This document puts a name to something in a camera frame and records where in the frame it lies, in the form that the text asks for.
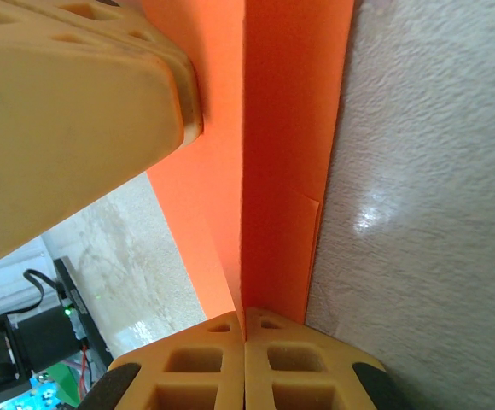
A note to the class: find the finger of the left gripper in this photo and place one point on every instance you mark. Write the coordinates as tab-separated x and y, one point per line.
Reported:
68	128
190	107

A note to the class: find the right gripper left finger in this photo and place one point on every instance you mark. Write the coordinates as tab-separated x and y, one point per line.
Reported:
196	384

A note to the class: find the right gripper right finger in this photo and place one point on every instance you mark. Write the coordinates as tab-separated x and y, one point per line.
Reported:
298	384

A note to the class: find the orange paper sheet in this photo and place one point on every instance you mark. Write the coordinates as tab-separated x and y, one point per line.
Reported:
281	128

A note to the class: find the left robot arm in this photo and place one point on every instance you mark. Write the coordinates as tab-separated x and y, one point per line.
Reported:
38	337

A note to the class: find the small circuit board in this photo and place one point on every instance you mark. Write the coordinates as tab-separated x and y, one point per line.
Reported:
47	393

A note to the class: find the aluminium mounting rail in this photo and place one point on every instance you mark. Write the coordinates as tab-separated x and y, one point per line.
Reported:
13	290

